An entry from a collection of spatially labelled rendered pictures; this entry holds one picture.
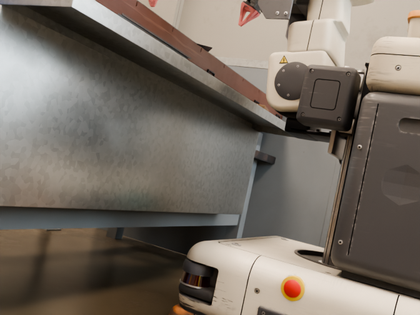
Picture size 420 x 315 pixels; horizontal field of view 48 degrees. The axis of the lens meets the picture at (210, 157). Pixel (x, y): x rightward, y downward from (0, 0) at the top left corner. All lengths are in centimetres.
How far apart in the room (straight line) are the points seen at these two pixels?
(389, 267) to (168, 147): 68
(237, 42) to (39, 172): 370
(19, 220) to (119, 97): 36
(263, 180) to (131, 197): 117
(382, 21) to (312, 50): 297
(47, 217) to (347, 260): 69
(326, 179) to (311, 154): 14
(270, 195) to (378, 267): 133
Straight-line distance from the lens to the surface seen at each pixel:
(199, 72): 115
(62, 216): 124
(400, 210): 104
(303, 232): 228
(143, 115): 125
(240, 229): 225
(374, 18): 428
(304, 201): 228
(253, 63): 248
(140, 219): 152
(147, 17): 131
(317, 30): 132
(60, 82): 102
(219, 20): 474
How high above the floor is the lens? 44
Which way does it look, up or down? 2 degrees up
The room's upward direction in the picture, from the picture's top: 12 degrees clockwise
